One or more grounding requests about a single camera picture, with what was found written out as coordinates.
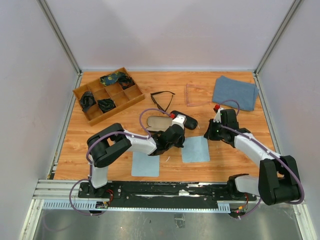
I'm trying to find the light blue cloth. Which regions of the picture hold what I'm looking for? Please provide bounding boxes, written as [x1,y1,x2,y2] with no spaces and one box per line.
[181,136,210,163]
[131,152,160,177]

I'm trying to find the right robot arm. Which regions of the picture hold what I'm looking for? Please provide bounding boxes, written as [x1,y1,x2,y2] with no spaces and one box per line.
[204,104,305,206]

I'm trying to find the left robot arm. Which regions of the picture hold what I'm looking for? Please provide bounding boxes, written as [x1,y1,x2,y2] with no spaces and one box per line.
[86,123,185,198]

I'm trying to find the black sunglasses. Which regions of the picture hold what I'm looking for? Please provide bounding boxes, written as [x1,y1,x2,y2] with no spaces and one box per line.
[150,90,176,113]

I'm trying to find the pink clear glasses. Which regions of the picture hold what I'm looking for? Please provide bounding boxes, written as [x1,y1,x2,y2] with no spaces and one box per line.
[184,83,211,107]

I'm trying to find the folded blue towel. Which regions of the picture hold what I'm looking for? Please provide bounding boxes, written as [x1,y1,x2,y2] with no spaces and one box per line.
[212,76,259,112]

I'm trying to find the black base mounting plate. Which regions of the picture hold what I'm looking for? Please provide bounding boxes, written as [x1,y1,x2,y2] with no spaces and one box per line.
[77,181,257,209]

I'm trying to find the black orange rolled tie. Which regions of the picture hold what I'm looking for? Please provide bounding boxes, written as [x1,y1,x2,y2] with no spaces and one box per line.
[117,75,134,90]

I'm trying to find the black dotted rolled tie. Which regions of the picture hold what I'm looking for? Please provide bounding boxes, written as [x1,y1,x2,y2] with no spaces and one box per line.
[97,98,116,113]

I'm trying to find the wooden divided organizer tray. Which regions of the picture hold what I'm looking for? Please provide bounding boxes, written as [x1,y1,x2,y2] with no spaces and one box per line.
[70,67,146,127]

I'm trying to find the blue patterned rolled tie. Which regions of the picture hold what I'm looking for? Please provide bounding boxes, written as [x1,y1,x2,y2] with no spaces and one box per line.
[99,71,126,87]

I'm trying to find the black striped rolled tie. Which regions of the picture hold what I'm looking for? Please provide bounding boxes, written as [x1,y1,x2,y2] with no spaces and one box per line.
[80,91,97,113]

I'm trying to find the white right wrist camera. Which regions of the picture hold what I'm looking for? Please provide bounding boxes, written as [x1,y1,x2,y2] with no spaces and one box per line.
[213,104,224,123]

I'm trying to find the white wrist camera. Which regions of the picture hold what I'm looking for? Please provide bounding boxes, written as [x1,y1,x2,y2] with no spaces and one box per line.
[213,104,224,123]
[170,113,187,129]

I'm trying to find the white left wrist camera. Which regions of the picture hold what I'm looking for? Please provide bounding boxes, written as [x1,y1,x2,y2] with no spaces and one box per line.
[170,113,187,129]

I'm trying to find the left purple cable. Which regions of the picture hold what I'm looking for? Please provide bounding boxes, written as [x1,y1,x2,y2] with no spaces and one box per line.
[42,108,173,232]

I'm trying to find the purple cable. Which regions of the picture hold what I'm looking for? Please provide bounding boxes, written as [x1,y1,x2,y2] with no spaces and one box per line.
[217,99,306,221]
[42,108,173,232]

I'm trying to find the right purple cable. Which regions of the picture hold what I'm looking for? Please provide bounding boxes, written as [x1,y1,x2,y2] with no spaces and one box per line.
[217,99,306,221]

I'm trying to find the aluminium front rail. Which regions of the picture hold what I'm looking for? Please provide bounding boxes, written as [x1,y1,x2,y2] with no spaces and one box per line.
[32,178,307,214]

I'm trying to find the right aluminium frame post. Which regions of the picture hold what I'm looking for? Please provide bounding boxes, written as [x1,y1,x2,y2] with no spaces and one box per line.
[253,0,305,76]

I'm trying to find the aluminium frame post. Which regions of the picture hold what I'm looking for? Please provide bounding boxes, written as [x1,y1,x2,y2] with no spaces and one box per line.
[253,0,305,76]
[36,0,83,76]

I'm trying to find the left aluminium frame post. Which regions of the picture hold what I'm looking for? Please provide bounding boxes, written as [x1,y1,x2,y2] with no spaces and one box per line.
[36,0,83,76]

